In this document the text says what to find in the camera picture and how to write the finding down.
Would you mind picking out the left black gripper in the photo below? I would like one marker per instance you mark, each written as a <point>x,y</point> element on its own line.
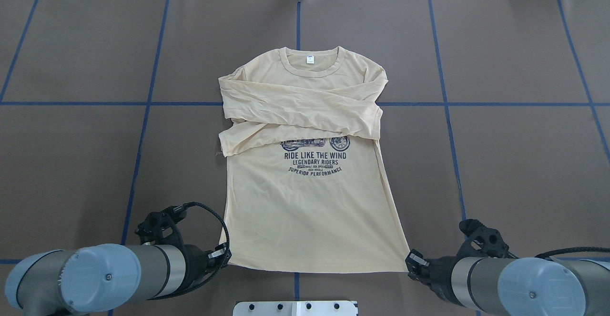
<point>194,262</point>

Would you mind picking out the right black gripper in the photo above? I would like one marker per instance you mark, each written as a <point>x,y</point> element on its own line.
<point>439,272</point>

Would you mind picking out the cream long-sleeve printed shirt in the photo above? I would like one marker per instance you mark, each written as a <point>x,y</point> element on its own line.
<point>306,187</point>

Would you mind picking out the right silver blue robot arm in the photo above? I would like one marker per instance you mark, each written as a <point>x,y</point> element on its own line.
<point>516,287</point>

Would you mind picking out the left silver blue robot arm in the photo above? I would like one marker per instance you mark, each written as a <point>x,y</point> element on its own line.
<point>104,277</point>

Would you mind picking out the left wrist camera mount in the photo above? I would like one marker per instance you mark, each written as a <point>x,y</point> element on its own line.
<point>160,228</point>

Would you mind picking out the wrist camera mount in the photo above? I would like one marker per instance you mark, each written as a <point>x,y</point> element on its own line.
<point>482,241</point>
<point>160,228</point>

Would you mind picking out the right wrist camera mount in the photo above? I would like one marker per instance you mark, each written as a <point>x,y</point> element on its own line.
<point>482,241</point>

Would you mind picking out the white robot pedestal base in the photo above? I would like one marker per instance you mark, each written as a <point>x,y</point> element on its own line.
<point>297,308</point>

